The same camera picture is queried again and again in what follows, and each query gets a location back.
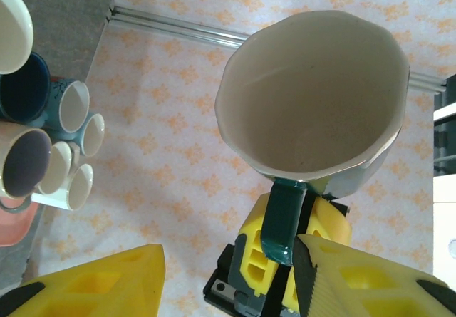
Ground dark green ceramic mug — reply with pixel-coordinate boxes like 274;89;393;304
214;9;410;268

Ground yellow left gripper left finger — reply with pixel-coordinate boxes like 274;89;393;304
0;244;167;317

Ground pink plastic tray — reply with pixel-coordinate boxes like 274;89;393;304
0;201;39;249

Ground aluminium side rail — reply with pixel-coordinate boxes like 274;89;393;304
105;4;448;95

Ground white ceramic mug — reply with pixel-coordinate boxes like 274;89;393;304
0;0;35;76

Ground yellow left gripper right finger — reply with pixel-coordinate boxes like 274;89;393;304
292;233;456;317

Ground pale pink mug lavender interior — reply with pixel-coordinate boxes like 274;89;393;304
0;120;53;215

